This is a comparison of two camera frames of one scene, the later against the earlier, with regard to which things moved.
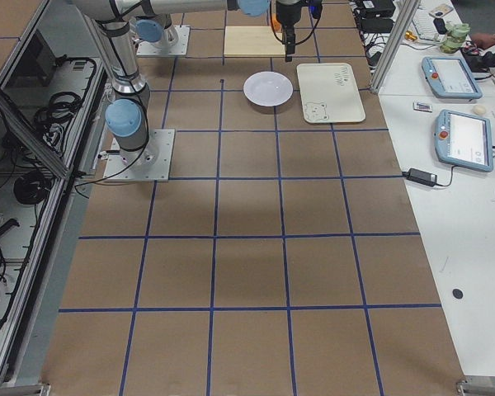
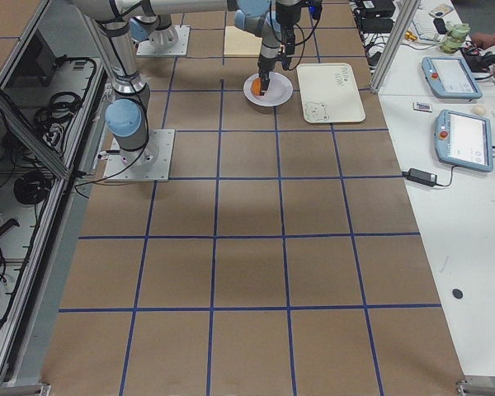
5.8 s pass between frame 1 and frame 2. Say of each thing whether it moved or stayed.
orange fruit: moved
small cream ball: stayed
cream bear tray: stayed
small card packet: stayed
